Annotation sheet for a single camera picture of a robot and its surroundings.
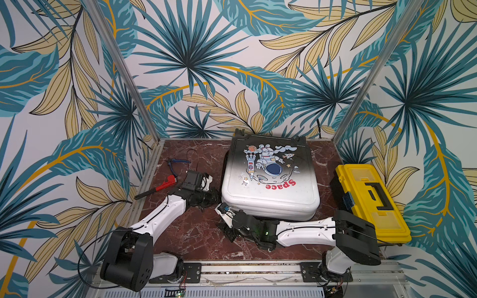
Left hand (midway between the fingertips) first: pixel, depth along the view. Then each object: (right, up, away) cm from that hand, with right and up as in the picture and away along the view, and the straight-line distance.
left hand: (222, 201), depth 83 cm
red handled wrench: (-29, +8, +17) cm, 35 cm away
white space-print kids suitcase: (+20, +12, -6) cm, 24 cm away
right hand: (-1, -7, -7) cm, 9 cm away
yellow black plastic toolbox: (+57, +6, -4) cm, 58 cm away
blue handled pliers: (-33, +17, +24) cm, 44 cm away
